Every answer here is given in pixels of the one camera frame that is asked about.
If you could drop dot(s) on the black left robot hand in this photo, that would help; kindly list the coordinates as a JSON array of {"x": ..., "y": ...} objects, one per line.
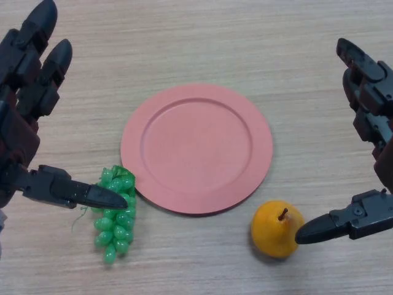
[{"x": 21, "y": 144}]

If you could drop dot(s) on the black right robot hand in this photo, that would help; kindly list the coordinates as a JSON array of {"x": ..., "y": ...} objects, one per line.
[{"x": 376, "y": 86}]

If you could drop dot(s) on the yellow pear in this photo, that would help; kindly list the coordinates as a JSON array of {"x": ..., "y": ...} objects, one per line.
[{"x": 270, "y": 233}]

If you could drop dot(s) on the pink round plate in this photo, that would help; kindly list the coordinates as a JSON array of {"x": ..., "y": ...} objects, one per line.
[{"x": 196, "y": 147}]

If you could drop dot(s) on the green grape bunch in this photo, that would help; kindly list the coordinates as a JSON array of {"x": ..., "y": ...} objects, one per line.
[{"x": 118, "y": 229}]

